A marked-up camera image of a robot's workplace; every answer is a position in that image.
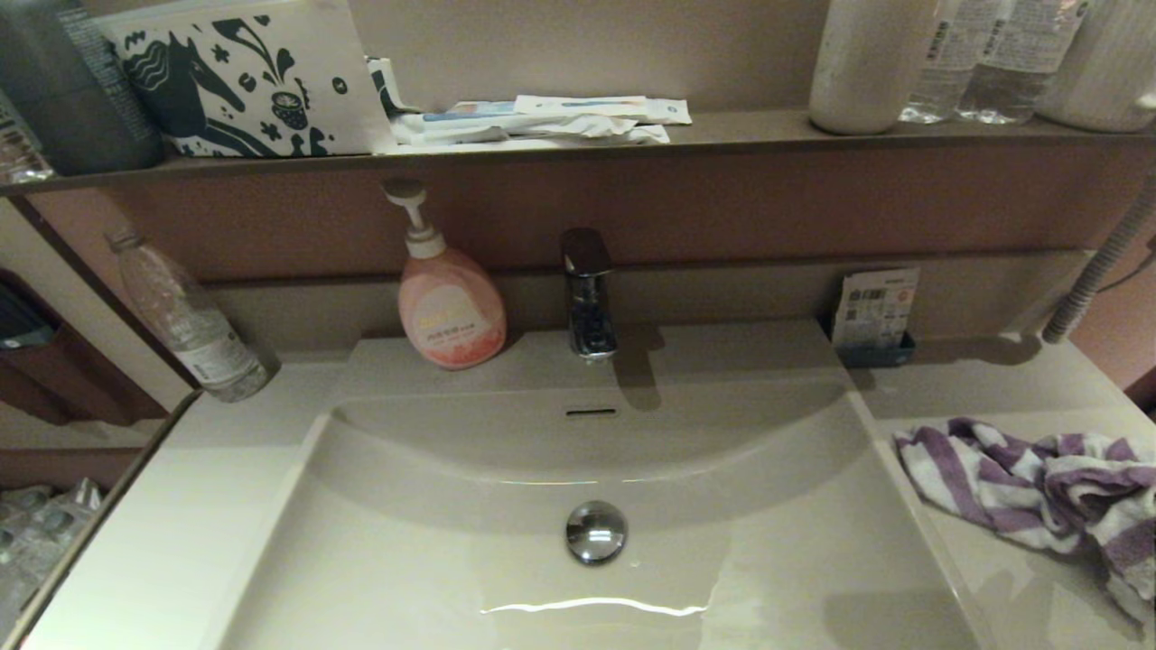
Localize chrome lever faucet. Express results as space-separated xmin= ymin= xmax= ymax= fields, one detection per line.
xmin=560 ymin=227 xmax=620 ymax=362

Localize purple white striped towel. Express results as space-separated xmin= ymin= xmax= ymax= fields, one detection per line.
xmin=892 ymin=416 xmax=1156 ymax=633

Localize white ceramic sink basin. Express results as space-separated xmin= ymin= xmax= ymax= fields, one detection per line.
xmin=217 ymin=320 xmax=981 ymax=650

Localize pink soap pump bottle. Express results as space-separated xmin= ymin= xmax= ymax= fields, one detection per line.
xmin=383 ymin=179 xmax=508 ymax=371

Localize white tubes and packets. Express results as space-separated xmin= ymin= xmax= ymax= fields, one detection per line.
xmin=390 ymin=114 xmax=671 ymax=153

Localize chrome drain stopper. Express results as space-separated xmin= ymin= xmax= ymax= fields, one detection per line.
xmin=565 ymin=500 xmax=628 ymax=567

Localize long white toothbrush packet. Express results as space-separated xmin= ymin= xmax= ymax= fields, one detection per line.
xmin=515 ymin=96 xmax=693 ymax=127

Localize blue white toothbrush packet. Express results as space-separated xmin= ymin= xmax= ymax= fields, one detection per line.
xmin=424 ymin=102 xmax=543 ymax=125

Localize small blue tray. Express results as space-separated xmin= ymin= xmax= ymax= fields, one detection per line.
xmin=820 ymin=311 xmax=916 ymax=369

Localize small card in blue holder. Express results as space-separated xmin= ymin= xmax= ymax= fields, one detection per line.
xmin=831 ymin=267 xmax=920 ymax=351

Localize small white green box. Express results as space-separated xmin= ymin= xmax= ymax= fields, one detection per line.
xmin=368 ymin=59 xmax=425 ymax=118

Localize clear plastic water bottle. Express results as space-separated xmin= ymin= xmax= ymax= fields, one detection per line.
xmin=954 ymin=0 xmax=1086 ymax=126
xmin=107 ymin=231 xmax=274 ymax=404
xmin=898 ymin=0 xmax=985 ymax=125

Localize white ceramic bottle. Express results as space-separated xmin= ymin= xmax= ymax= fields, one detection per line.
xmin=808 ymin=0 xmax=942 ymax=136

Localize white horse print bag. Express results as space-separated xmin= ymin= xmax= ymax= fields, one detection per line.
xmin=96 ymin=0 xmax=398 ymax=159

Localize dark brown panel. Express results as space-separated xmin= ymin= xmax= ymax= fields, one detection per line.
xmin=0 ymin=348 xmax=171 ymax=427

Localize dark object blue rim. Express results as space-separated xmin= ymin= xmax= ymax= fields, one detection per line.
xmin=0 ymin=269 xmax=57 ymax=351

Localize dark grey cylinder container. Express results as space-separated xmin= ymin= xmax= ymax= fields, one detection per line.
xmin=0 ymin=0 xmax=168 ymax=177

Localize wrapped plastic bottle pack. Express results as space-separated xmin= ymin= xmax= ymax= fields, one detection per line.
xmin=0 ymin=478 xmax=105 ymax=633

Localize white ribbed container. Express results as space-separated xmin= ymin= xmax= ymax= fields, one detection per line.
xmin=1035 ymin=0 xmax=1156 ymax=134

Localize clear plastic packet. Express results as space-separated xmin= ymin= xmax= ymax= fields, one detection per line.
xmin=0 ymin=86 xmax=57 ymax=186

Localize brown wall shelf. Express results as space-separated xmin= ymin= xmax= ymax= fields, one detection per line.
xmin=0 ymin=108 xmax=1156 ymax=198

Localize grey corrugated hose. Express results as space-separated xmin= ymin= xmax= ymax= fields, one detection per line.
xmin=1040 ymin=181 xmax=1156 ymax=345

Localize tan metal rail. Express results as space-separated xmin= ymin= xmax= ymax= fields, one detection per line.
xmin=0 ymin=390 xmax=204 ymax=650

